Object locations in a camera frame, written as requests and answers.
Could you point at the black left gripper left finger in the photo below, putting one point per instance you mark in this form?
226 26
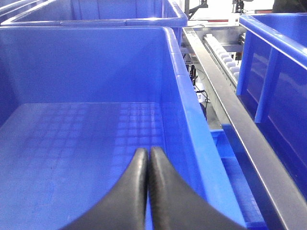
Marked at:
124 206

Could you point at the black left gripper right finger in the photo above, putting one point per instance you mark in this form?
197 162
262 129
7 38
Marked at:
175 205

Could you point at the white conveyor roller row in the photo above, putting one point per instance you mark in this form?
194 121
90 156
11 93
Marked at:
224 59

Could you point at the large blue bin front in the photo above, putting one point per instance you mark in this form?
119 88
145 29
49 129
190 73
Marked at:
76 103

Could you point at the blue bin right side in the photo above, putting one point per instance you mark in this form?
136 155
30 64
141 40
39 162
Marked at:
272 85

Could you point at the blue bin behind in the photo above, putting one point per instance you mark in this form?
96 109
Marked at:
104 13

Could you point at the blue bin below rail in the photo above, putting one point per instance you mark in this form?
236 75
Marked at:
232 155

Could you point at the grey conveyor side rail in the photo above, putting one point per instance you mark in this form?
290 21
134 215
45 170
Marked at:
281 204

